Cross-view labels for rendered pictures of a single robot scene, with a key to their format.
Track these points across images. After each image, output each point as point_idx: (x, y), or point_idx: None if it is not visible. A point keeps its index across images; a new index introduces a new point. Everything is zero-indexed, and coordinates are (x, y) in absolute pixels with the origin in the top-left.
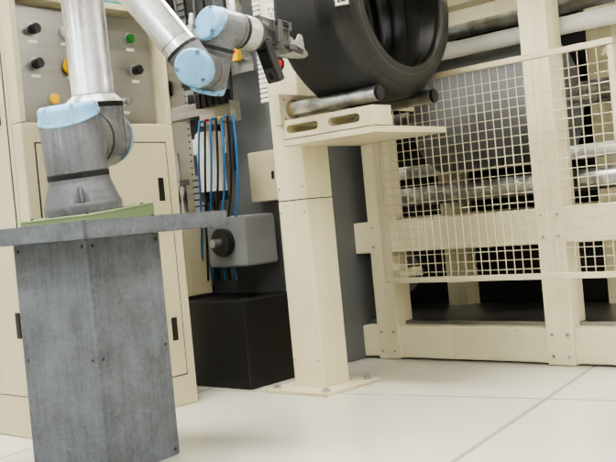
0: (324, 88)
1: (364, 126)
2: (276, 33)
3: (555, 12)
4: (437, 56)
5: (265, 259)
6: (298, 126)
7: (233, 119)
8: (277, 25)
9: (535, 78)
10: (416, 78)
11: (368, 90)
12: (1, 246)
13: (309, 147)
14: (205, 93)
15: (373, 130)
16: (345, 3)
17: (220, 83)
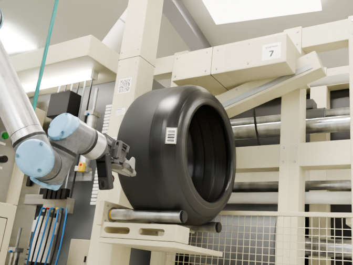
0: (140, 204)
1: (167, 241)
2: (115, 151)
3: (303, 187)
4: (225, 199)
5: None
6: (113, 228)
7: (66, 212)
8: (117, 145)
9: (286, 230)
10: (210, 212)
11: (175, 213)
12: None
13: (117, 245)
14: (41, 185)
15: (174, 246)
16: (173, 142)
17: (56, 179)
